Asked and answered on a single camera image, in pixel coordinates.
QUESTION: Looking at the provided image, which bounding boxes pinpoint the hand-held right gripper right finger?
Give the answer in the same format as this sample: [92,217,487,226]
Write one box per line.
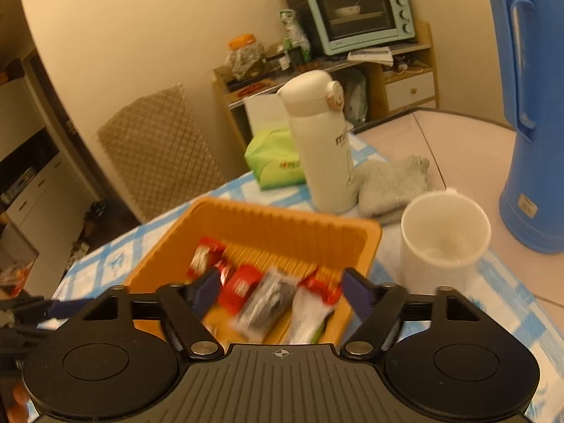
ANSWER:
[341,268,479,360]

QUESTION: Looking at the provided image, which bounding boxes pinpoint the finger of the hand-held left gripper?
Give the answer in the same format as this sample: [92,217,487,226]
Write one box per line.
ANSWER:
[13,299,95,322]
[0,326,56,340]

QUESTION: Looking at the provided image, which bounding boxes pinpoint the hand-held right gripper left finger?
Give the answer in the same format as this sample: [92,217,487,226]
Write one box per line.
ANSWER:
[83,268,223,360]

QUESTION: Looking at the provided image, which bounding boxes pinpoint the red snack packet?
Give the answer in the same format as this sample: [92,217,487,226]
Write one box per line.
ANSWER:
[304,268,343,307]
[189,237,226,278]
[218,264,265,315]

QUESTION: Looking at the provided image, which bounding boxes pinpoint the green white snack packet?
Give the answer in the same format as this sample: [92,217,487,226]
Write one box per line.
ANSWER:
[282,291,336,344]

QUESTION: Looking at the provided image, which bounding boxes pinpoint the black seaweed packet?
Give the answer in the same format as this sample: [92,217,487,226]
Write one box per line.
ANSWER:
[231,268,300,340]

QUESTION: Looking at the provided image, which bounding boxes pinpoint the orange plastic basket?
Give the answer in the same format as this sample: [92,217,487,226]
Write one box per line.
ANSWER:
[123,198,383,353]

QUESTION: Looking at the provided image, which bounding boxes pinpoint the row of shoes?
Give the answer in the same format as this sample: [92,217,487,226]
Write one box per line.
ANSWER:
[73,200,111,269]

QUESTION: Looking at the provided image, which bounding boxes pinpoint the white cup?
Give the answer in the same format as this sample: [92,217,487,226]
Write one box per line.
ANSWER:
[400,189,492,294]

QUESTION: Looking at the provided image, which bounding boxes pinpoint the white cabinet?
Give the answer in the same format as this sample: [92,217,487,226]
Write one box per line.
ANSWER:
[0,150,102,292]

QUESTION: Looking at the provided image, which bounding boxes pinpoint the grey cloth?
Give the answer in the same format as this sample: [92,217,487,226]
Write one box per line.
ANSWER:
[355,155,437,225]

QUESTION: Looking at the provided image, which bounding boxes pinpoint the quilted beige chair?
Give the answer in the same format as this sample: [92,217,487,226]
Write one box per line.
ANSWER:
[96,84,227,223]

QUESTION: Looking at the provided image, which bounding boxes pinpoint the white insulated bottle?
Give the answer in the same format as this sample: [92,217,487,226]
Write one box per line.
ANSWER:
[276,70,360,214]

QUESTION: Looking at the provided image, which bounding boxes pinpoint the green tissue pack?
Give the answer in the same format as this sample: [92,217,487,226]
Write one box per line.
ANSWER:
[244,94,309,191]

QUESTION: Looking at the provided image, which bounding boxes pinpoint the blue checkered tablecloth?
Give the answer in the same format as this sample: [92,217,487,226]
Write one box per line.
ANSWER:
[37,132,564,423]

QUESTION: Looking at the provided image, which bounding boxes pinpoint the wooden shelf unit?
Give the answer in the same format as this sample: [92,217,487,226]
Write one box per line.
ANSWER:
[212,20,440,151]

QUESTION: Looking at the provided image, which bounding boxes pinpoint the blue thermos jug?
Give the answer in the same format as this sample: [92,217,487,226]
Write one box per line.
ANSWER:
[489,0,564,255]

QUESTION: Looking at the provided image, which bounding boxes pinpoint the jar with orange lid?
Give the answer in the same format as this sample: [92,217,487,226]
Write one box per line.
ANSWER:
[225,34,267,81]

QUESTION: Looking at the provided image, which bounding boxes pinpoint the stack of papers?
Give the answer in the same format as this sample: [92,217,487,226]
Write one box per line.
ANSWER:
[347,46,394,65]

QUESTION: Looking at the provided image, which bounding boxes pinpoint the green white bag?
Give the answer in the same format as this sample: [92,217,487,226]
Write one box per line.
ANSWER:
[278,9,311,60]

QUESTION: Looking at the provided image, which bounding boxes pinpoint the teal toaster oven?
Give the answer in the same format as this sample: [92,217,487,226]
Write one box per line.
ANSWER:
[303,0,416,56]

